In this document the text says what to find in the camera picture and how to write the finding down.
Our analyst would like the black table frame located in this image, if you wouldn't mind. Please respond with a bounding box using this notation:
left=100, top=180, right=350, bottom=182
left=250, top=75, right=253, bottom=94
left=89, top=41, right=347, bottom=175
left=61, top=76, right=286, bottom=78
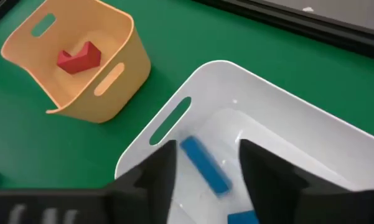
left=0, top=0, right=374, bottom=62

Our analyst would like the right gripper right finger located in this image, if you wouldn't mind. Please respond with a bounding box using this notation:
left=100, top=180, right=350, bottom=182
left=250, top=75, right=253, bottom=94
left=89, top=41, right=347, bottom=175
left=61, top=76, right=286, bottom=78
left=238, top=138, right=360, bottom=224

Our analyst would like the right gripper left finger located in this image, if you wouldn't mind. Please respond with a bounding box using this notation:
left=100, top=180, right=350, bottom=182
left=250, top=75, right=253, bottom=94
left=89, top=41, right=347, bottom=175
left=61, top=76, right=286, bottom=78
left=105, top=139, right=178, bottom=224

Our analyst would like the orange plastic bin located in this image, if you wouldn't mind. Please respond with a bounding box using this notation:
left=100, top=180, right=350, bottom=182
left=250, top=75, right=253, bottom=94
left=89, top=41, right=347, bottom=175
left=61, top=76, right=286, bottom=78
left=0, top=0, right=152, bottom=124

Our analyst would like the white plastic bin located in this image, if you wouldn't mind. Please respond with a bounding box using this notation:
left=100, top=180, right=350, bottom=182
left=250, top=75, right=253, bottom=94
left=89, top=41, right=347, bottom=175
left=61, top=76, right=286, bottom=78
left=114, top=59, right=374, bottom=224

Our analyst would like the red arch block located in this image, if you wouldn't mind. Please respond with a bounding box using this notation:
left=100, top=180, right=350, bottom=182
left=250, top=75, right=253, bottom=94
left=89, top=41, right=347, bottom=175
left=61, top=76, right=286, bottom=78
left=56, top=40, right=102, bottom=75

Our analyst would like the long blue block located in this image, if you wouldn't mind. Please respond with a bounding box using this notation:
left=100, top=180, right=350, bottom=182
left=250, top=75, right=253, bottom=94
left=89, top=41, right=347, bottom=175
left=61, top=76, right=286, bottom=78
left=179, top=135, right=233, bottom=197

